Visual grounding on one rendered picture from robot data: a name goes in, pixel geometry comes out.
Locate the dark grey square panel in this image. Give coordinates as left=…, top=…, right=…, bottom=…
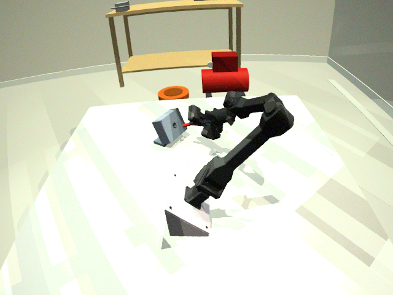
left=152, top=108, right=187, bottom=147

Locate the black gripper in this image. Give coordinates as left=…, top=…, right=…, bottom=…
left=187, top=104, right=224, bottom=133

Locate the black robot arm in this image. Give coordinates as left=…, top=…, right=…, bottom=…
left=184, top=91, right=295, bottom=210

